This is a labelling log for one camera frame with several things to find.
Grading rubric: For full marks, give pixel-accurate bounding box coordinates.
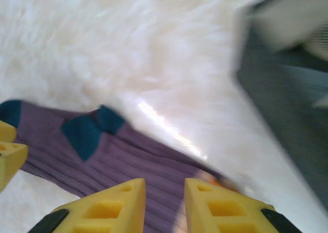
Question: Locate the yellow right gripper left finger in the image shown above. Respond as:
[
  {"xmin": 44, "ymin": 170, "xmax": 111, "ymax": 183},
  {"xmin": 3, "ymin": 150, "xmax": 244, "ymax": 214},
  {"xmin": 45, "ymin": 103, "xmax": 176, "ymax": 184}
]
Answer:
[{"xmin": 28, "ymin": 178, "xmax": 147, "ymax": 233}]

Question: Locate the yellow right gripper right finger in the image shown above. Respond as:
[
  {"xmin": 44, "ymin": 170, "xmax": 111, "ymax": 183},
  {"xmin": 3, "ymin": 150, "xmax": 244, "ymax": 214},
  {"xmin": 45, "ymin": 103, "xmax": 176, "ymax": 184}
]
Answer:
[{"xmin": 184, "ymin": 178, "xmax": 303, "ymax": 233}]

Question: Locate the purple sock with teal heel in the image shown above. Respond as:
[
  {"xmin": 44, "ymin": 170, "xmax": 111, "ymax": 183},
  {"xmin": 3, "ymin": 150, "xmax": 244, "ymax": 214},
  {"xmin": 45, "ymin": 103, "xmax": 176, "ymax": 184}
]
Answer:
[
  {"xmin": 0, "ymin": 99, "xmax": 226, "ymax": 233},
  {"xmin": 97, "ymin": 104, "xmax": 233, "ymax": 190}
]

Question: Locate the grey fabric divider box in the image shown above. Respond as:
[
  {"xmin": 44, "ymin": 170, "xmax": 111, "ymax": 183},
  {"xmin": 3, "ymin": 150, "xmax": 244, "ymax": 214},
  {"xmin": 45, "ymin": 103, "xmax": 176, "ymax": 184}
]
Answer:
[{"xmin": 234, "ymin": 0, "xmax": 328, "ymax": 210}]

